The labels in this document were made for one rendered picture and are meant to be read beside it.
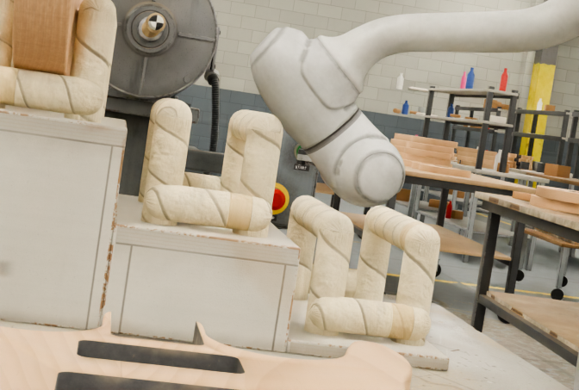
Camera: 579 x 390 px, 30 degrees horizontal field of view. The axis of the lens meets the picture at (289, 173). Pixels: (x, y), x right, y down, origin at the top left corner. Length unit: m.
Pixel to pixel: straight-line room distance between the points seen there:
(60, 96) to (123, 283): 0.17
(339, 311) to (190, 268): 0.14
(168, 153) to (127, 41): 1.06
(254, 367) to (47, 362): 0.12
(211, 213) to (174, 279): 0.07
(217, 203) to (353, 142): 0.62
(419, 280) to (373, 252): 0.17
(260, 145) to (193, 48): 1.07
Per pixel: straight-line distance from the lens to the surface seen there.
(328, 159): 1.54
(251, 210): 0.94
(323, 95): 1.52
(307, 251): 1.14
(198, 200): 0.94
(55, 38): 0.90
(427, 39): 1.55
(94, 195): 0.91
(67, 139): 0.91
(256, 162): 0.95
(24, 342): 0.61
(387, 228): 1.07
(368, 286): 1.16
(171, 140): 0.94
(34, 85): 0.93
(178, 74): 2.01
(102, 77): 0.95
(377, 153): 1.50
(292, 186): 2.03
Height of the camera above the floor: 1.13
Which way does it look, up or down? 3 degrees down
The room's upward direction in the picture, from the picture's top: 9 degrees clockwise
